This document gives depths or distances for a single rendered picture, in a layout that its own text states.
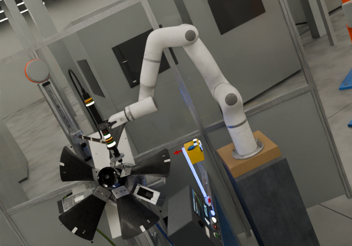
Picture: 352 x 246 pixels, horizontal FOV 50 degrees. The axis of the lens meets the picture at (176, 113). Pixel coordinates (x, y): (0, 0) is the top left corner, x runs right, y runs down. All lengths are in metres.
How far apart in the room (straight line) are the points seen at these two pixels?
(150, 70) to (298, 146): 1.47
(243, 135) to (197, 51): 0.53
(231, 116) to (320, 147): 1.16
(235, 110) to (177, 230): 0.89
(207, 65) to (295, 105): 1.08
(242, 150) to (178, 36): 0.73
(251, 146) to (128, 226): 0.79
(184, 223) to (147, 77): 0.87
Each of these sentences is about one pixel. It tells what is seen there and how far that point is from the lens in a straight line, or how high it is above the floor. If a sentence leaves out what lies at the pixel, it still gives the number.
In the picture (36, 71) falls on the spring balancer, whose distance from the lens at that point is 2.69.
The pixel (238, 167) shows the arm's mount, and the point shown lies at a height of 0.98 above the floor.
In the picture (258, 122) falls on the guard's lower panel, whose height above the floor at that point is 0.88.
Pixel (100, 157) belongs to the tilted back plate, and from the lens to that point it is 2.50.
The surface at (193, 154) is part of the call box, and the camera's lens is 2.33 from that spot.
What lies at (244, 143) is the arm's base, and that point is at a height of 1.07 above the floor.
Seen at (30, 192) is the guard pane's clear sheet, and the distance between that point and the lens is 3.23.
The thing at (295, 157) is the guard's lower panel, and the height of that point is 0.50.
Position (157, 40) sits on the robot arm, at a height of 1.78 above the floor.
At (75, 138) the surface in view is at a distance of 2.64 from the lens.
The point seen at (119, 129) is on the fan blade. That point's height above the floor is 1.40.
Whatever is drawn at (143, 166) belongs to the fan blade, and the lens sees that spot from 2.13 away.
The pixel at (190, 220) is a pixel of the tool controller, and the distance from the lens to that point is 1.31.
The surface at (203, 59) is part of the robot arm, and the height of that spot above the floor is 1.60.
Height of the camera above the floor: 1.92
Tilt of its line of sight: 15 degrees down
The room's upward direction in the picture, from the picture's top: 25 degrees counter-clockwise
